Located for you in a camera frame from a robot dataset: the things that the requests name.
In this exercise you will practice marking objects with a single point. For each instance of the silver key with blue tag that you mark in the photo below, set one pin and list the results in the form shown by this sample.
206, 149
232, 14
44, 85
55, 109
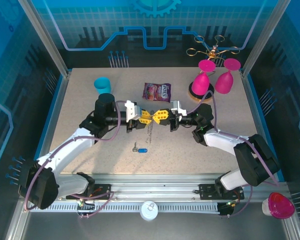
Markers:
141, 150

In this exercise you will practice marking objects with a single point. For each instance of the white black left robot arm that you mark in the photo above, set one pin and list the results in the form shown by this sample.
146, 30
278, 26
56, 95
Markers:
65, 150

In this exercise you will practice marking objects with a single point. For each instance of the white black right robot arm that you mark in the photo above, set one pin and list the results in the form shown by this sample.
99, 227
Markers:
225, 140

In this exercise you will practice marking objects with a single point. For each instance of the purple candy bag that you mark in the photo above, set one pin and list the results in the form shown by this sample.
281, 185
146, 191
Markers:
157, 92

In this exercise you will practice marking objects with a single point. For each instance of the teal plastic goblet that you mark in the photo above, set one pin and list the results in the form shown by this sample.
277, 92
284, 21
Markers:
102, 85

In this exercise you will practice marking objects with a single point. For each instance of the pink plastic goblet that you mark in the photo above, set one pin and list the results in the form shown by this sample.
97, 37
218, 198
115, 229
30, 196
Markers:
224, 82
201, 83

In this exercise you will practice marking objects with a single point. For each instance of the white round knob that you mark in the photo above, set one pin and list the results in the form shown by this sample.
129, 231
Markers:
148, 212

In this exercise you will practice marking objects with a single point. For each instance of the pink and white plastic cup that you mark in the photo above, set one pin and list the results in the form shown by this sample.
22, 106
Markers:
281, 205

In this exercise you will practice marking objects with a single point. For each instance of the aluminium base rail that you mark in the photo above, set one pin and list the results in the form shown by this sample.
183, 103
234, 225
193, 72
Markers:
155, 186

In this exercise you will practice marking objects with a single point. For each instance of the aluminium frame post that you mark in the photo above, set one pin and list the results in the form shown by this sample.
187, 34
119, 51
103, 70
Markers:
262, 37
45, 37

